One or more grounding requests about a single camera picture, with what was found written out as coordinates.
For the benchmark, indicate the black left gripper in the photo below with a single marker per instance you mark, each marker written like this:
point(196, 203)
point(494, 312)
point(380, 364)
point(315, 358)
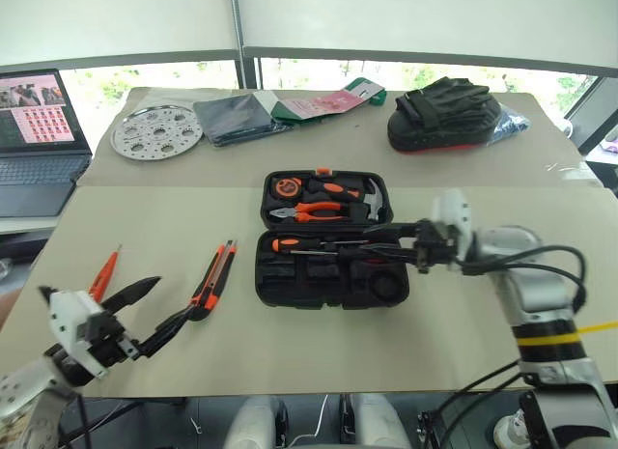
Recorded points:
point(108, 340)

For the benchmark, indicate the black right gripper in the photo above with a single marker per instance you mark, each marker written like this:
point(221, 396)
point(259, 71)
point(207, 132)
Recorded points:
point(434, 244)

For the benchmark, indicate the orange test pen screwdriver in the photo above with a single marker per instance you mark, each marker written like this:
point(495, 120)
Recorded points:
point(103, 275)

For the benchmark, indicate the orange black utility knife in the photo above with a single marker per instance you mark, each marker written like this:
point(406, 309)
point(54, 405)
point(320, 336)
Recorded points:
point(217, 275)

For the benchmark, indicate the black plastic tool case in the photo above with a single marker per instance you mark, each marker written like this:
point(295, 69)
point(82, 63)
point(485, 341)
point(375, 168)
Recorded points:
point(309, 287)

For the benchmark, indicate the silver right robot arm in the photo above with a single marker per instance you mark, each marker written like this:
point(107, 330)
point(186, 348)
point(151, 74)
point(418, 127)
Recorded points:
point(536, 285)

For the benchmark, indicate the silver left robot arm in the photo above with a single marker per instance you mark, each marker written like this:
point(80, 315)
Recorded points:
point(19, 396)

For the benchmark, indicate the steel claw hammer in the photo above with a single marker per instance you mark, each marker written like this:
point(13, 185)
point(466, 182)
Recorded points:
point(374, 193)

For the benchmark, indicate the thin black screwdriver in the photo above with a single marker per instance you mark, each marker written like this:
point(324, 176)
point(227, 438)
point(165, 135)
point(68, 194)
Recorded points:
point(314, 251)

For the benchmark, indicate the orange black tape measure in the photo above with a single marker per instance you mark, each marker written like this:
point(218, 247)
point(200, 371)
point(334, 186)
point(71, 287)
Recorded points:
point(286, 186)

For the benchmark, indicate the black boxing pad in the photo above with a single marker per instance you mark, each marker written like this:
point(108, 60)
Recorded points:
point(434, 125)

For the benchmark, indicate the pink paper card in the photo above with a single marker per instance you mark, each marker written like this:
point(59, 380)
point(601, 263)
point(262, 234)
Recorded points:
point(333, 101)

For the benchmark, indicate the green white fabric package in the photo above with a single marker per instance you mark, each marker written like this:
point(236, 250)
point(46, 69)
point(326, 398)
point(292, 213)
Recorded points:
point(369, 89)

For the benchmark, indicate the white rounded shell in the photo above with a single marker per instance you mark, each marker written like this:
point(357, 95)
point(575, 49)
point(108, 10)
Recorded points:
point(381, 420)
point(256, 422)

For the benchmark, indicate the blue plastic bag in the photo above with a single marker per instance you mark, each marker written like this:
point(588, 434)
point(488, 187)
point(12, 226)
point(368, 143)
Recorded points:
point(514, 123)

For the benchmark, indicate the perforated round metal plate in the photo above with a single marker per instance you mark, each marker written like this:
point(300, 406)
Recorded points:
point(154, 132)

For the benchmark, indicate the dark blue folded cloth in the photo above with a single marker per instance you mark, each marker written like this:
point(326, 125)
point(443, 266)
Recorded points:
point(236, 118)

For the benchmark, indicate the open laptop computer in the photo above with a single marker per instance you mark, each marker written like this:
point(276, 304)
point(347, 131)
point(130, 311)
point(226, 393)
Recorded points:
point(36, 145)

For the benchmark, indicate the white sneaker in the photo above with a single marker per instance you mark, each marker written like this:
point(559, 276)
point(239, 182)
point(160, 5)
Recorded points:
point(509, 429)

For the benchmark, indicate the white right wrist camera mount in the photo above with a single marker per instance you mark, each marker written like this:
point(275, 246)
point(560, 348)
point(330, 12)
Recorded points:
point(451, 207)

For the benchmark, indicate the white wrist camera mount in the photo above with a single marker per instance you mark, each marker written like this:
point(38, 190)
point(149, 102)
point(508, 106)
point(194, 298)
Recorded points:
point(67, 318)
point(451, 207)

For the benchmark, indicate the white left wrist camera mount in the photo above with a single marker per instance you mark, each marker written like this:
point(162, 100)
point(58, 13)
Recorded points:
point(67, 318)

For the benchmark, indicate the grey window frame post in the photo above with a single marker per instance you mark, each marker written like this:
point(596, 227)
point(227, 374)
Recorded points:
point(240, 34)

